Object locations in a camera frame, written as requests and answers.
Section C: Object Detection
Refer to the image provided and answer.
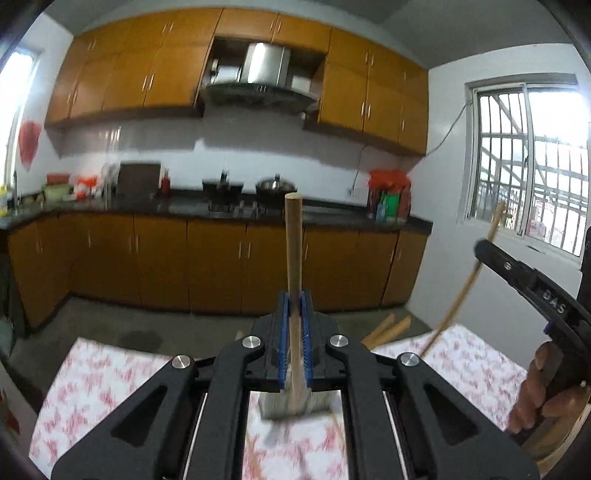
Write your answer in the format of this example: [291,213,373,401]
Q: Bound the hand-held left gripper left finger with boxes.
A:
[51,291,291,480]

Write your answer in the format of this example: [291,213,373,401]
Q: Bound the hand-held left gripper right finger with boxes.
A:
[300,291,541,480]

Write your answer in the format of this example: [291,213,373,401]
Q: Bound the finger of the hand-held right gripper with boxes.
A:
[474,239,540,302]

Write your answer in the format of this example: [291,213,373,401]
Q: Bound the wooden chopstick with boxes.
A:
[419,202,507,358]
[284,193,304,411]
[372,316,413,350]
[361,313,396,348]

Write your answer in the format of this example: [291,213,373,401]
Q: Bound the person's right hand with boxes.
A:
[508,344,591,435]

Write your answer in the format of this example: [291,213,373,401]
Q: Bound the large barred window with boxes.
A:
[464,82,591,267]

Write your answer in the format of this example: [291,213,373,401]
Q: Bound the wooden lower kitchen cabinets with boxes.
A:
[8,215,428,329]

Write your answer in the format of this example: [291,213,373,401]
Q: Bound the red plastic bags on jars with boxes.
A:
[368,169,412,222]

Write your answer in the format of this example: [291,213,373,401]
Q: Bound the gas stove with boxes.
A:
[208,200,269,216]

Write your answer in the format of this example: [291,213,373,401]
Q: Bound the pink floral tablecloth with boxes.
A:
[28,323,529,480]

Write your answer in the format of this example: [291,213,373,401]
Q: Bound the black kitchen countertop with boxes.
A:
[0,187,434,232]

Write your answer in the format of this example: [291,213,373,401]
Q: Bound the dark wooden cutting board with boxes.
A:
[118,161,161,197]

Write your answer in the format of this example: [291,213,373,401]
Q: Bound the red and white plastic bag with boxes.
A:
[76,175,100,199]

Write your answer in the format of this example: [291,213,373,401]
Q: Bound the pale green basin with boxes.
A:
[42,183,75,201]

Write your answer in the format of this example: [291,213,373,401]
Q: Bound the steel range hood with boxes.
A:
[199,42,320,114]

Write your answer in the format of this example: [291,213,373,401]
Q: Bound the small sliding window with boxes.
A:
[0,46,40,185]

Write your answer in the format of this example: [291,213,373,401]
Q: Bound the white wall cable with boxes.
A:
[351,104,467,190]

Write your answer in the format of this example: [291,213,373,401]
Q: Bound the wooden upper wall cabinets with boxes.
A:
[45,8,429,157]

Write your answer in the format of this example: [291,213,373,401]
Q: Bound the red plastic bag on wall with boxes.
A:
[18,121,42,169]

